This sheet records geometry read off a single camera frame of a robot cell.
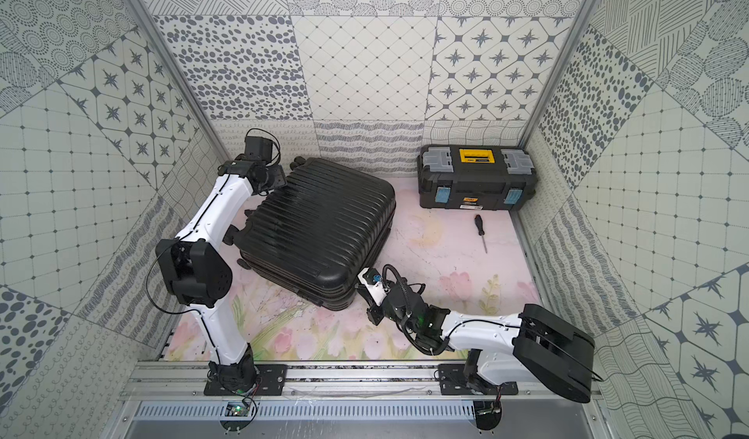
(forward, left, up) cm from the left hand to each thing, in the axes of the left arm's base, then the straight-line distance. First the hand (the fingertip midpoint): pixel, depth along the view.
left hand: (286, 178), depth 90 cm
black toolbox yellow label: (+8, -68, -7) cm, 69 cm away
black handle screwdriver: (-1, -65, -22) cm, 69 cm away
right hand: (-31, -25, -13) cm, 42 cm away
